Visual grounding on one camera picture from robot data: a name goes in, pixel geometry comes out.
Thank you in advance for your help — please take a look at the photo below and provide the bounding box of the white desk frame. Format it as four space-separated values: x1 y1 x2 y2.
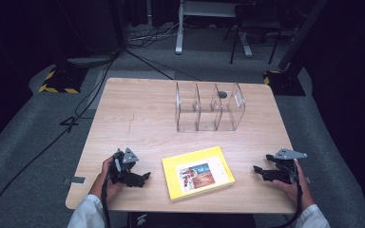
174 0 254 59

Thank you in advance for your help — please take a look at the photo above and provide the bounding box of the black chair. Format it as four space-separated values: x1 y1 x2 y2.
222 2 287 66

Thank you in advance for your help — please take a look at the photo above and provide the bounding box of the thin black floor cable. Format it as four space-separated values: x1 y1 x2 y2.
123 47 202 82

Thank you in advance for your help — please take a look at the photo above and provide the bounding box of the bundle of floor cables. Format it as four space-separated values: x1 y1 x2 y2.
125 23 186 49

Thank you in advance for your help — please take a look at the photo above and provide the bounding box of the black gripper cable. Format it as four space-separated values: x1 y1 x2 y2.
100 164 112 228
274 164 303 228

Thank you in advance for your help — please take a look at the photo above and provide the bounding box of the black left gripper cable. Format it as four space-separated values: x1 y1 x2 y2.
100 164 112 228

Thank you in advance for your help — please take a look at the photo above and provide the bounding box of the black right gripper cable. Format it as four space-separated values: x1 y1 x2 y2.
274 164 303 228

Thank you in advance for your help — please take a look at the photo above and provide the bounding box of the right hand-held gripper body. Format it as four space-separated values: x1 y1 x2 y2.
272 147 308 185

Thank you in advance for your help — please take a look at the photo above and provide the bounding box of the grey tape strip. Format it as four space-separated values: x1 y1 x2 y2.
62 176 86 186

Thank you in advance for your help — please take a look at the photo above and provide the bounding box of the long black floor cable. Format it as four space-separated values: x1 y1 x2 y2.
0 51 120 228

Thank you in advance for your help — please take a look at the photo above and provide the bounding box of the clear acrylic organizer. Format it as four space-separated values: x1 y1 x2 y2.
175 81 247 134

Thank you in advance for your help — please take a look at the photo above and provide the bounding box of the person's dark clothing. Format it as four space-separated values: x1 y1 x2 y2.
125 212 259 228

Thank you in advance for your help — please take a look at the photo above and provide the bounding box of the black slanted stand pole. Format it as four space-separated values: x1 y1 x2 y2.
278 0 330 71

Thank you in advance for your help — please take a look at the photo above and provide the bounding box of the yellow book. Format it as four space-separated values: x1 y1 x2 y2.
161 145 237 202

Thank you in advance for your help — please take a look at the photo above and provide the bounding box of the black yellow striped stand base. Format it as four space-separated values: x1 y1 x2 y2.
263 68 307 97
38 64 88 95

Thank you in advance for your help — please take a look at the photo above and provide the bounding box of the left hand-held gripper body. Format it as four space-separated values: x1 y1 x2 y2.
107 147 140 186

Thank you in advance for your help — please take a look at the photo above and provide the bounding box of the person's left hand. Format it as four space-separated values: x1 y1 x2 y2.
89 156 124 200

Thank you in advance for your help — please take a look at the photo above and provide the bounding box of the person's right hand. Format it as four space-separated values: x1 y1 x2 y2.
272 159 316 211

